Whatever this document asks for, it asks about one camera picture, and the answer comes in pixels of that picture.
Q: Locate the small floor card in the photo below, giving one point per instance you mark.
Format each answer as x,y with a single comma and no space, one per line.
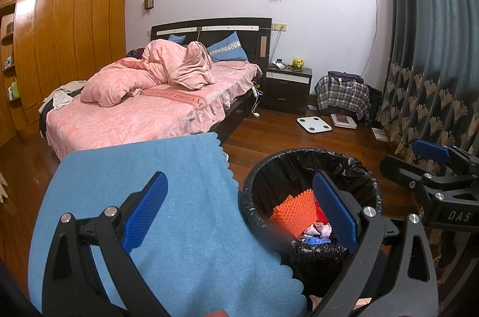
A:
311,107

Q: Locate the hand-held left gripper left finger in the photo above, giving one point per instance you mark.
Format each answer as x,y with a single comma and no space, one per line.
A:
146,212

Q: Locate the black lined trash bin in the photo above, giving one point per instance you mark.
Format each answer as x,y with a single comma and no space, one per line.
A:
284,167

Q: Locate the yellow plush toy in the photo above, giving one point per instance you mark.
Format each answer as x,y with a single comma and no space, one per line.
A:
297,63

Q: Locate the green bottle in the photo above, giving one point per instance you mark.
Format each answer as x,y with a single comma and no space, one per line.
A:
14,89

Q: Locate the white phone handset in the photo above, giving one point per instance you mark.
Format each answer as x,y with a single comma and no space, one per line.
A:
278,64

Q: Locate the dark patterned curtain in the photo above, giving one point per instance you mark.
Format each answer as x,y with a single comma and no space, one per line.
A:
430,40

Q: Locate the wooden wardrobe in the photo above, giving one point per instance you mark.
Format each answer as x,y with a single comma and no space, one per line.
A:
75,40

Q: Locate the black bag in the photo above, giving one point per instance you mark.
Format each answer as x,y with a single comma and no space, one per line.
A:
374,101

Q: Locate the white scale with dark panel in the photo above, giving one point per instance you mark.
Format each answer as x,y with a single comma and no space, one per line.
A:
343,120

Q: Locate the white wall pipe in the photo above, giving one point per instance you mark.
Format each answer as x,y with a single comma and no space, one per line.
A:
375,2

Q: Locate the red cloth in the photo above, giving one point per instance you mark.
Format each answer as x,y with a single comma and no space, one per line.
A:
322,215

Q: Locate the dark jacket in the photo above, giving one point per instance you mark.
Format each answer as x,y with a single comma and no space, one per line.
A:
346,76

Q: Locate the pink duvet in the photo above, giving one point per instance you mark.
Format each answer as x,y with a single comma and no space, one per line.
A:
116,84

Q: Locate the small wooden wall lamp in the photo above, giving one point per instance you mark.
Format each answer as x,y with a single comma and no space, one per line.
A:
149,2

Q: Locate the blue plastic bag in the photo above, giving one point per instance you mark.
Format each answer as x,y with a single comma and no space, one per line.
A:
312,239

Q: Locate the pile of light clothes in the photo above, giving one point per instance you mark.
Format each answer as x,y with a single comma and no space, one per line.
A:
61,95

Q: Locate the dark nightstand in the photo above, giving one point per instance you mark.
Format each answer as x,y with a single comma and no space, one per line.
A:
284,92

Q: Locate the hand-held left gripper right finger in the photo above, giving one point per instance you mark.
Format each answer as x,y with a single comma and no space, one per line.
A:
335,216

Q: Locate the white power strip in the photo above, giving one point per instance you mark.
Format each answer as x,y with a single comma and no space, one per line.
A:
255,91

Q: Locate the pale pink sock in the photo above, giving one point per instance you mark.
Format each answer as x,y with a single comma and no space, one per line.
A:
317,229

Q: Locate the blue pillow with floral band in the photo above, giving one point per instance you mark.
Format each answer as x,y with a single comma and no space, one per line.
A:
228,49

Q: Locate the orange foam net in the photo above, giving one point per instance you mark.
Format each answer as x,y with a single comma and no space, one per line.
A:
295,212

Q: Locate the white bathroom scale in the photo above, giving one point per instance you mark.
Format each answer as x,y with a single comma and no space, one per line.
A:
314,124

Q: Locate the wall socket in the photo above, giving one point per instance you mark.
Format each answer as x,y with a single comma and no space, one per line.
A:
280,27

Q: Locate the blue tablecloth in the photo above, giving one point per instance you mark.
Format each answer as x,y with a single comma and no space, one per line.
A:
209,227

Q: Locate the small blue pillow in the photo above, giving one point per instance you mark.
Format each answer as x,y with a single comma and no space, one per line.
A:
176,38

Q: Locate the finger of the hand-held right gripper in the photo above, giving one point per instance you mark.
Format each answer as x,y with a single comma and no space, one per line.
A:
404,171
430,150

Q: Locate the plaid cloth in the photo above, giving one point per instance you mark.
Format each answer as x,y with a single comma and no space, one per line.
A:
342,98

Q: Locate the bed with pink sheet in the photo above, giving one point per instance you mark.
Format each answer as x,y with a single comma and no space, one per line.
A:
123,118

